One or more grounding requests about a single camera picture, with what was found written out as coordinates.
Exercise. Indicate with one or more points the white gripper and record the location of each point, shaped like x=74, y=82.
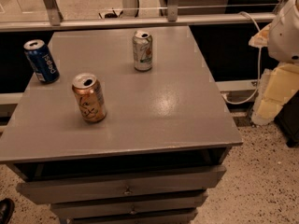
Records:
x=285, y=34

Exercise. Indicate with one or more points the orange soda can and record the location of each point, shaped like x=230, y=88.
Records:
x=87, y=90

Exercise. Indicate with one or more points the white green soda can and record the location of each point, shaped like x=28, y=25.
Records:
x=142, y=50

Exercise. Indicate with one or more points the blue Pepsi can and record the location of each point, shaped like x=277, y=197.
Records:
x=40, y=58

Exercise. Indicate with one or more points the grey drawer cabinet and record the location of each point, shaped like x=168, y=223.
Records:
x=171, y=117

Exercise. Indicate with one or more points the middle grey drawer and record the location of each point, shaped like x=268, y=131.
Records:
x=130, y=205

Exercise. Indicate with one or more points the grey drawer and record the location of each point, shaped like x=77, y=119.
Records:
x=183, y=216
x=130, y=205
x=123, y=185

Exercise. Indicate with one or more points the bottom grey drawer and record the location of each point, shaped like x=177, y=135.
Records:
x=183, y=216

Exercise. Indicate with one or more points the top grey drawer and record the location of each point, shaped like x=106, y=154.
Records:
x=123, y=185

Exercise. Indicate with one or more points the black shoe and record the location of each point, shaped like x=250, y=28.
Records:
x=6, y=210

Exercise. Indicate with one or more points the grey metal railing frame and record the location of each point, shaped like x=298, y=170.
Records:
x=37, y=15

